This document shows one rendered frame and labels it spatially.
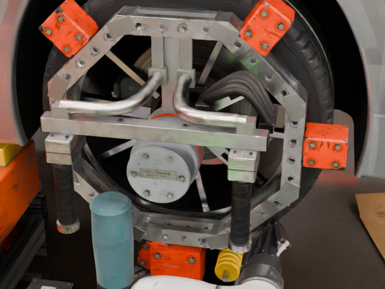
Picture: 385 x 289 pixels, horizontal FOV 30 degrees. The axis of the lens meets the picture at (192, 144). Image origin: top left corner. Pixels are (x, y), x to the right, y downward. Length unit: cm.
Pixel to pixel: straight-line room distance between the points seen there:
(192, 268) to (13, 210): 48
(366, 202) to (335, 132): 141
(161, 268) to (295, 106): 52
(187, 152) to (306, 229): 140
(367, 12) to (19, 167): 93
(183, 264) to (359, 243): 115
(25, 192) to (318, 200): 138
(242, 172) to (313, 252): 139
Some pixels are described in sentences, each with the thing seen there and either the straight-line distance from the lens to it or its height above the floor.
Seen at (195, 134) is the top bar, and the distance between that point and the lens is 128.
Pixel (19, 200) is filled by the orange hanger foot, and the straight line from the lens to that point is 188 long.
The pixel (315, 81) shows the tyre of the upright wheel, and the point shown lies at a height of 97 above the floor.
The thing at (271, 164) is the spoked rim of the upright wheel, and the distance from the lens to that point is 169.
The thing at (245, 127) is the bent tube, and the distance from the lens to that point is 126.
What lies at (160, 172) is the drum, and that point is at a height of 86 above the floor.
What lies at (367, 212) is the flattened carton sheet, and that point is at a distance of 286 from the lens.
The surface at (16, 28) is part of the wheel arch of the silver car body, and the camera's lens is 164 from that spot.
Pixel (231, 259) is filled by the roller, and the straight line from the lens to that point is 169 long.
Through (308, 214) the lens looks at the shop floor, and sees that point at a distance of 283.
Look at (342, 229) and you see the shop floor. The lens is 277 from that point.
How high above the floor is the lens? 157
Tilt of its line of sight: 29 degrees down
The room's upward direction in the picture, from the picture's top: straight up
